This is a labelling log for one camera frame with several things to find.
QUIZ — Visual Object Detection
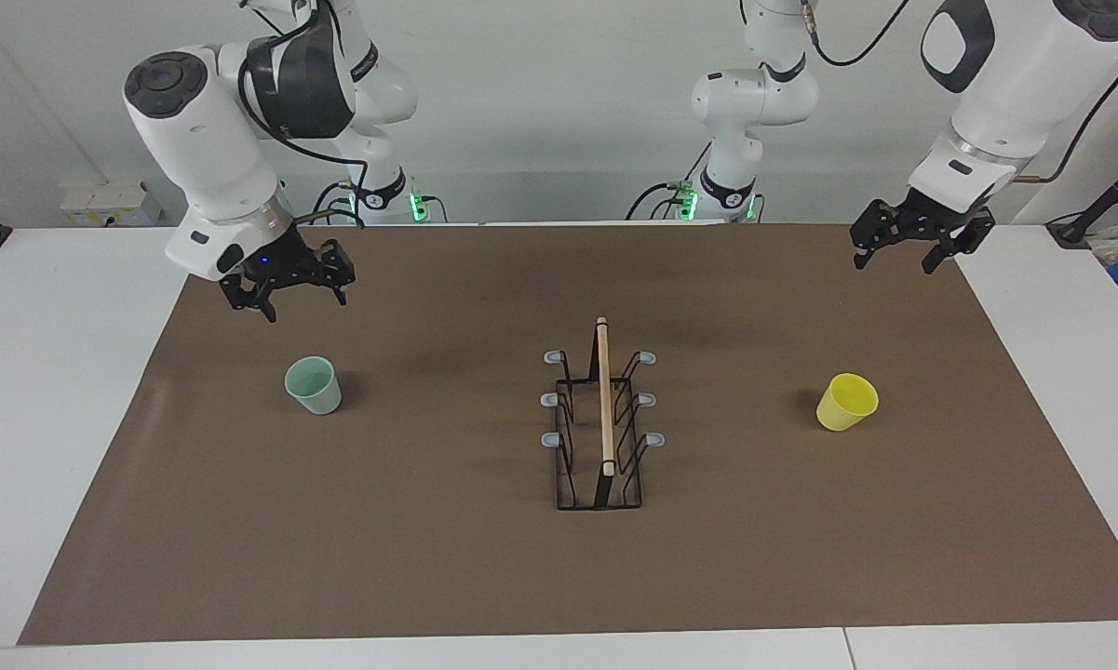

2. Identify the black base cable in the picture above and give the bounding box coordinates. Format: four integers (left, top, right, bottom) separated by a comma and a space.
626, 140, 716, 222
311, 181, 449, 225

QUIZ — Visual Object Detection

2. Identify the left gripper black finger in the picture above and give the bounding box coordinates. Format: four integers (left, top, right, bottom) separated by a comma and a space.
850, 200, 906, 271
922, 209, 995, 275

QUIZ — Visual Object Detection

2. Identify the pale green plastic cup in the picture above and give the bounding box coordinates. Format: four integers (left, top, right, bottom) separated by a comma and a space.
284, 356, 343, 416

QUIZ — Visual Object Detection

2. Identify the yellow plastic cup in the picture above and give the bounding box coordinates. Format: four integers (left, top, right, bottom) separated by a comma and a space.
815, 373, 880, 433

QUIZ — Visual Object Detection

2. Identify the black wire cup rack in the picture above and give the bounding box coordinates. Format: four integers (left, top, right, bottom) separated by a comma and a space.
540, 316, 667, 512

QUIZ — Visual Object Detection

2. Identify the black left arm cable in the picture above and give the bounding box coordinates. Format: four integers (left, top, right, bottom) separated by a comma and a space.
801, 0, 1118, 185

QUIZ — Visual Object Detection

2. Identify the brown table mat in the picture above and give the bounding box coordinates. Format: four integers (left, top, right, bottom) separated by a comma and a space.
17, 221, 1118, 647

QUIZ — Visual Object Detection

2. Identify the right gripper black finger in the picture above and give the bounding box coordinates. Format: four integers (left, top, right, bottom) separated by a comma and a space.
307, 239, 356, 307
220, 272, 280, 324

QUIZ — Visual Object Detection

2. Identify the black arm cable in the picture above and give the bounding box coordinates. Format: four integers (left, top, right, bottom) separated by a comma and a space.
237, 0, 370, 230
801, 0, 1118, 185

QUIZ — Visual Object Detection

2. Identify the white wall socket box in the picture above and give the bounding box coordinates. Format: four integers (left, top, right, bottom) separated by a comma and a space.
60, 181, 163, 228

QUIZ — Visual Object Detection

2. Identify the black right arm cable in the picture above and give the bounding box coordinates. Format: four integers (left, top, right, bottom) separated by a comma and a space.
237, 0, 370, 230

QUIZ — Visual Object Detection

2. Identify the black angled stand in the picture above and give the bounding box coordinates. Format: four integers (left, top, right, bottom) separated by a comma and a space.
1046, 147, 1118, 249

